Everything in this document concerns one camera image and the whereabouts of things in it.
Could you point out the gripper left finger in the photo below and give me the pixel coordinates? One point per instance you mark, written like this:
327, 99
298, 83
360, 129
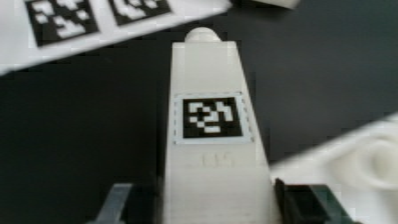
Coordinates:
110, 211

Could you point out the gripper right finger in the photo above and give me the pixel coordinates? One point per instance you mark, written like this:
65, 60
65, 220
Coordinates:
309, 205

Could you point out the white desk top tray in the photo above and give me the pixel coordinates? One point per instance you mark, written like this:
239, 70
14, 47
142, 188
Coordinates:
351, 164

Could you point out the white leg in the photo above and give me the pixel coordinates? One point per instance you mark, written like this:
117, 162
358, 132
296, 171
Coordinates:
216, 185
287, 4

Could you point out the marker tag sheet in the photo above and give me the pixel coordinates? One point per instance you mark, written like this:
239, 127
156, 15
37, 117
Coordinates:
53, 28

